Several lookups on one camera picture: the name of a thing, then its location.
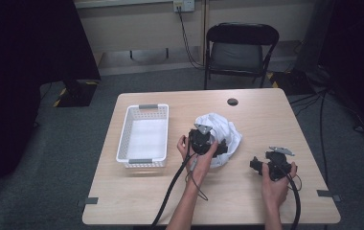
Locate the black power cable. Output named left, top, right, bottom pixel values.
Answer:
left=176, top=6, right=206, bottom=70

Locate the person's left hand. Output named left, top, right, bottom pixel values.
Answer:
left=176, top=134, right=219, bottom=190

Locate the white wall socket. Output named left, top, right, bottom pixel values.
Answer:
left=172, top=0, right=196, bottom=13

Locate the black folding chair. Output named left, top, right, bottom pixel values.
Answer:
left=203, top=21, right=281, bottom=90

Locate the thin cable with grey plug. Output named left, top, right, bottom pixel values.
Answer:
left=184, top=157, right=210, bottom=202

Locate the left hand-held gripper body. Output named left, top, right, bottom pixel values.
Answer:
left=188, top=123, right=216, bottom=157

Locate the white cloth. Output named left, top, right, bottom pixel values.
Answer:
left=193, top=112, right=243, bottom=170

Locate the person's right hand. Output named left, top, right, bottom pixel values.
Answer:
left=261, top=161, right=299, bottom=209

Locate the thick black gripper cable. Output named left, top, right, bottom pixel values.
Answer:
left=150, top=135, right=197, bottom=230
left=279, top=166, right=302, bottom=230

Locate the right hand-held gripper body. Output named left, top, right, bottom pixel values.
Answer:
left=262, top=146, right=296, bottom=182

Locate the thin black wire loop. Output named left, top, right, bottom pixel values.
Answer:
left=287, top=173, right=304, bottom=194

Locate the black stand base striped edge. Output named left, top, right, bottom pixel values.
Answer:
left=53, top=80, right=101, bottom=108
left=266, top=70, right=316, bottom=97

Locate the white plastic basket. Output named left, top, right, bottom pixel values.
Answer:
left=116, top=103, right=170, bottom=170

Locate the black curtain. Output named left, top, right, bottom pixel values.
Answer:
left=0, top=0, right=102, bottom=210
left=317, top=0, right=364, bottom=137

